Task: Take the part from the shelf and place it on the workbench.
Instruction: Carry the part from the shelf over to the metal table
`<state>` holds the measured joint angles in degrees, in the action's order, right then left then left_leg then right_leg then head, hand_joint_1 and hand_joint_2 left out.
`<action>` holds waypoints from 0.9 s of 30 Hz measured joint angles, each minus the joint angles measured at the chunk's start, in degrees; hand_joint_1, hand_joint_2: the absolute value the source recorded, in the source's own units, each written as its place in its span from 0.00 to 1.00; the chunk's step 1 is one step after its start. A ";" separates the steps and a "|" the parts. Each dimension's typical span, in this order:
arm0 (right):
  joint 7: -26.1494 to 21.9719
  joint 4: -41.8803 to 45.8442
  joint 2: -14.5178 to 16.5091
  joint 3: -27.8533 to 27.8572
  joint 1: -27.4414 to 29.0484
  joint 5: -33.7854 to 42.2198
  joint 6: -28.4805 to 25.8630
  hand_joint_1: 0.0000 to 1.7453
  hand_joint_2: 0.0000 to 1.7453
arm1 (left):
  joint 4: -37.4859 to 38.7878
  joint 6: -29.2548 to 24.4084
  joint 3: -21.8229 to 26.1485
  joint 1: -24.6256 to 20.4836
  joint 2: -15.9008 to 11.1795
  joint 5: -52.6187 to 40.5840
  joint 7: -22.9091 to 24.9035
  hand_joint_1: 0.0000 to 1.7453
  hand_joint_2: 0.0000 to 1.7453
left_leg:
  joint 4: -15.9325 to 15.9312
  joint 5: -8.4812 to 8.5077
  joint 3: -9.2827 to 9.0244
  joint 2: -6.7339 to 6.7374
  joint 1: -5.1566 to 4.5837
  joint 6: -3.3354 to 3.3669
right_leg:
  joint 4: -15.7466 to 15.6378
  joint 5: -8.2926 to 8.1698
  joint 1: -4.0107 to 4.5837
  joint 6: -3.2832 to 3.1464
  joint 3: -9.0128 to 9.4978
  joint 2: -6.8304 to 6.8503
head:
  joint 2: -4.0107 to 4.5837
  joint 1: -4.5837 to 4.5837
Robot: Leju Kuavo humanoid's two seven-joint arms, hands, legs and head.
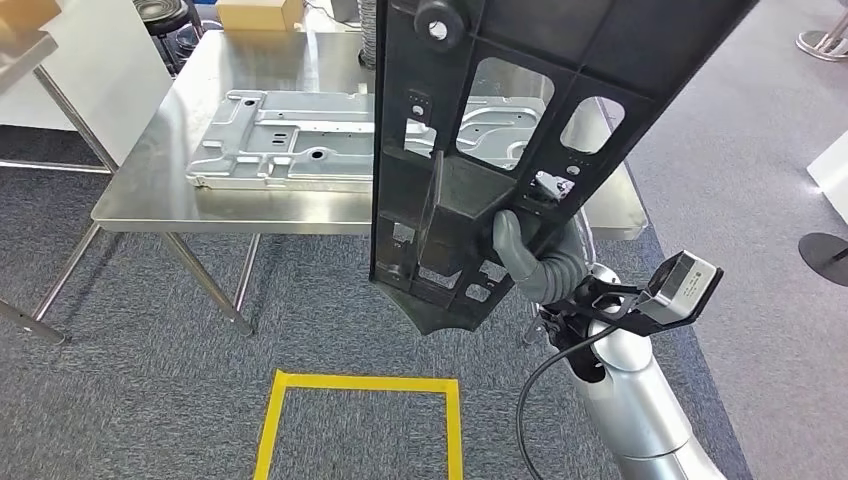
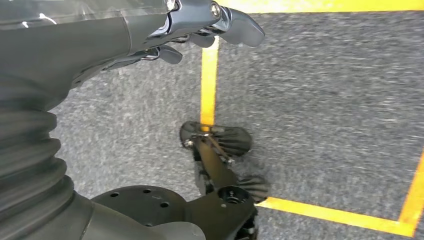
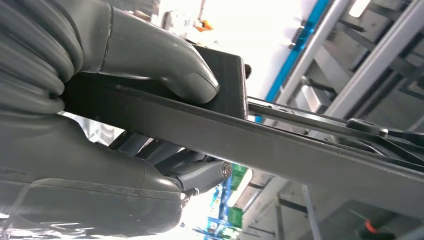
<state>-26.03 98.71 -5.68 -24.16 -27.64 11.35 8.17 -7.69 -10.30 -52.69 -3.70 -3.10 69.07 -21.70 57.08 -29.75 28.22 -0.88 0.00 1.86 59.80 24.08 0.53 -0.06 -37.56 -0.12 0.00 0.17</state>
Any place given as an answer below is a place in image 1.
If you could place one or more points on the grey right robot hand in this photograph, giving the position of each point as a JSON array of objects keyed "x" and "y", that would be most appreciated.
[{"x": 507, "y": 238}]

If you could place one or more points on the black plastic plate bracket part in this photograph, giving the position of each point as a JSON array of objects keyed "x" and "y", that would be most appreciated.
[{"x": 397, "y": 79}]

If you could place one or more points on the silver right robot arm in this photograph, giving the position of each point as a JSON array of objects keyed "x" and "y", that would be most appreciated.
[{"x": 636, "y": 411}]

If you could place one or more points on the stainless steel workbench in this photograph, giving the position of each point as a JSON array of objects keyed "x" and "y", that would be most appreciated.
[{"x": 166, "y": 205}]

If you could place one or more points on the yellow floor tape square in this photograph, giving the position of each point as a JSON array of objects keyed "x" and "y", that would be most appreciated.
[{"x": 364, "y": 383}]

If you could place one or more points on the stamped silver metal panel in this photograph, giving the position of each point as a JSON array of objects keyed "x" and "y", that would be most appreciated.
[{"x": 298, "y": 139}]

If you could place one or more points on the black round stand base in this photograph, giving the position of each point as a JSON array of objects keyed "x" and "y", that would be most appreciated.
[{"x": 828, "y": 258}]

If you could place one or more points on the white board corner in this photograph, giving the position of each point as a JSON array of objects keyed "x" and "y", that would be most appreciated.
[{"x": 835, "y": 179}]

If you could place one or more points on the cardboard box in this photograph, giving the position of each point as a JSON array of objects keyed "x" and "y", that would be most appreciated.
[
  {"x": 26, "y": 12},
  {"x": 258, "y": 14}
]

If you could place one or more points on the chrome round stand base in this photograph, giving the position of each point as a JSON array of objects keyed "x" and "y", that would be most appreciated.
[{"x": 821, "y": 48}]

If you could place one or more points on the black round stool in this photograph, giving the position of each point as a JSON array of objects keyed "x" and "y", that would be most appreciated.
[{"x": 162, "y": 13}]

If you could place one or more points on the white cabinet panel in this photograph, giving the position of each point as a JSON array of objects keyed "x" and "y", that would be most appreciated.
[{"x": 99, "y": 86}]

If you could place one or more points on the steel side table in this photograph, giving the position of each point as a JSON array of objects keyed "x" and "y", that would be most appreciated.
[{"x": 26, "y": 56}]

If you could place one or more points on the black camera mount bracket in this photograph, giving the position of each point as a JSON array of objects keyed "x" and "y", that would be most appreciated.
[{"x": 652, "y": 324}]

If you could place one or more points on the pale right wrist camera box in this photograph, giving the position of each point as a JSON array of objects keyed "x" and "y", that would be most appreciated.
[{"x": 682, "y": 285}]

